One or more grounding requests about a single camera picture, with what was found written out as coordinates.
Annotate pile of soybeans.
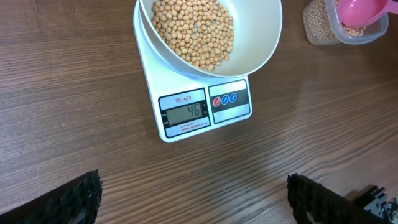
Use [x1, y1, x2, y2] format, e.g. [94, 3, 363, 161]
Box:
[302, 0, 366, 45]

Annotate pink plastic scoop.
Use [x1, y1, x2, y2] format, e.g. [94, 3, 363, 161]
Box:
[337, 0, 397, 27]

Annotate white digital kitchen scale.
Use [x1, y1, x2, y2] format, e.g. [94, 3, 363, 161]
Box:
[133, 3, 252, 142]

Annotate soybeans in white bowl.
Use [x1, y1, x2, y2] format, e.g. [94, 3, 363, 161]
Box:
[151, 0, 234, 71]

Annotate clear plastic container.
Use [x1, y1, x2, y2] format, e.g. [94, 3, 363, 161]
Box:
[302, 0, 389, 46]

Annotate white bowl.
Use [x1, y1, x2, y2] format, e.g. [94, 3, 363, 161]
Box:
[137, 0, 282, 78]

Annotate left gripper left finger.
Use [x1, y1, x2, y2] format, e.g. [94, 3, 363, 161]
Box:
[1, 169, 103, 224]

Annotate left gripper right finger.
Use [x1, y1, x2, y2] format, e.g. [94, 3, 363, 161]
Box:
[287, 174, 386, 224]

